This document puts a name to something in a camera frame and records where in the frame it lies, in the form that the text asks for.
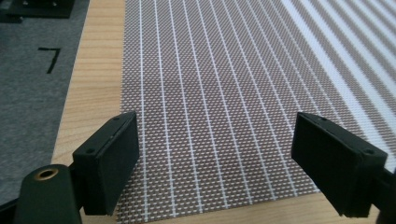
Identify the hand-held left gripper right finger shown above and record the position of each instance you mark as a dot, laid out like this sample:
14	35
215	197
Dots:
333	168

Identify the brown white striped woven placemat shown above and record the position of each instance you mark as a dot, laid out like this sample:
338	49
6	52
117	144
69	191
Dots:
224	93

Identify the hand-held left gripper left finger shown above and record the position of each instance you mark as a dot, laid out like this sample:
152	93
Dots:
106	168

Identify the black stand base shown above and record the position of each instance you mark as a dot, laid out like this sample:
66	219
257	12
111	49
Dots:
40	7

